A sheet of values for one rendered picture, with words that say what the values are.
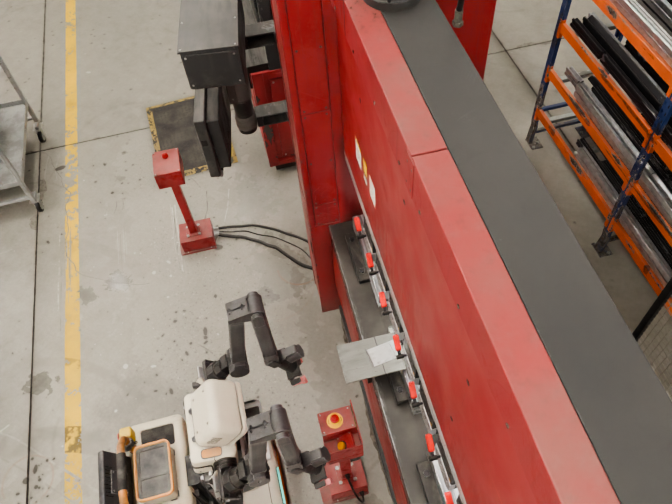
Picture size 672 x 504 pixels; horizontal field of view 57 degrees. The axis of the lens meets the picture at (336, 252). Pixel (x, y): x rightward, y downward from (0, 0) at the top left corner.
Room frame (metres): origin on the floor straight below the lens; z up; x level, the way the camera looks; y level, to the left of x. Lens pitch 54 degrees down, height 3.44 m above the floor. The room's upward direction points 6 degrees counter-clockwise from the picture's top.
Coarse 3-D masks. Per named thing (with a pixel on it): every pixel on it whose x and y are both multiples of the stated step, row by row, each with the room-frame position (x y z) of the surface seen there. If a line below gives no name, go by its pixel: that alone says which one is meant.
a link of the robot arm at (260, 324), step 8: (256, 320) 1.07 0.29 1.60; (264, 320) 1.10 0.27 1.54; (256, 328) 1.10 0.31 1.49; (264, 328) 1.10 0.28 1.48; (256, 336) 1.11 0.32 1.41; (264, 336) 1.10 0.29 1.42; (264, 344) 1.10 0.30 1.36; (272, 344) 1.10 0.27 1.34; (264, 352) 1.09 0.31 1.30; (272, 352) 1.10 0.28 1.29; (264, 360) 1.09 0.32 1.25; (272, 360) 1.09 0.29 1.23
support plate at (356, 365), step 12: (384, 336) 1.27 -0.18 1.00; (348, 348) 1.23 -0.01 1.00; (360, 348) 1.22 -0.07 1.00; (348, 360) 1.17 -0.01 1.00; (360, 360) 1.17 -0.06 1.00; (396, 360) 1.15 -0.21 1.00; (348, 372) 1.12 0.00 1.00; (360, 372) 1.11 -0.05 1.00; (372, 372) 1.11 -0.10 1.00; (384, 372) 1.10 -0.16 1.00
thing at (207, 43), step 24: (192, 0) 2.47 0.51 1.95; (216, 0) 2.45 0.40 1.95; (240, 0) 2.57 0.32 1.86; (192, 24) 2.29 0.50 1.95; (216, 24) 2.28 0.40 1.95; (240, 24) 2.36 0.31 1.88; (192, 48) 2.13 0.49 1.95; (216, 48) 2.12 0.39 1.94; (240, 48) 2.18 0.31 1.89; (192, 72) 2.12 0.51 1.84; (216, 72) 2.12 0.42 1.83; (240, 72) 2.12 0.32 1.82; (240, 96) 2.51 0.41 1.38; (240, 120) 2.52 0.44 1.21
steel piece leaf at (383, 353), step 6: (372, 348) 1.22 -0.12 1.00; (378, 348) 1.21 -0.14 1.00; (384, 348) 1.21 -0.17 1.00; (390, 348) 1.21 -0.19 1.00; (372, 354) 1.19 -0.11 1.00; (378, 354) 1.19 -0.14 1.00; (384, 354) 1.18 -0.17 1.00; (390, 354) 1.18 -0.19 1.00; (372, 360) 1.16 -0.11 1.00; (378, 360) 1.16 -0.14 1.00; (384, 360) 1.16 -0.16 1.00
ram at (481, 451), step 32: (352, 64) 1.79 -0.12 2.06; (352, 96) 1.81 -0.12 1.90; (352, 128) 1.84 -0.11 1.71; (352, 160) 1.87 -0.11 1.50; (384, 160) 1.39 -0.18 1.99; (384, 192) 1.38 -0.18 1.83; (384, 224) 1.38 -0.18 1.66; (416, 224) 1.06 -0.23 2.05; (384, 256) 1.37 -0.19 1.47; (416, 256) 1.04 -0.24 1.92; (416, 288) 1.02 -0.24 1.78; (448, 288) 0.81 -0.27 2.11; (416, 320) 0.99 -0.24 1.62; (448, 320) 0.78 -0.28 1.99; (416, 352) 0.97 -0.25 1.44; (448, 352) 0.75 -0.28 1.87; (448, 384) 0.71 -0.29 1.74; (480, 384) 0.57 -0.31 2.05; (448, 416) 0.67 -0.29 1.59; (480, 416) 0.53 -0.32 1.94; (448, 448) 0.63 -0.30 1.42; (480, 448) 0.49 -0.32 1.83; (512, 448) 0.40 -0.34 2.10; (480, 480) 0.45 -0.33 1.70; (512, 480) 0.36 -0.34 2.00
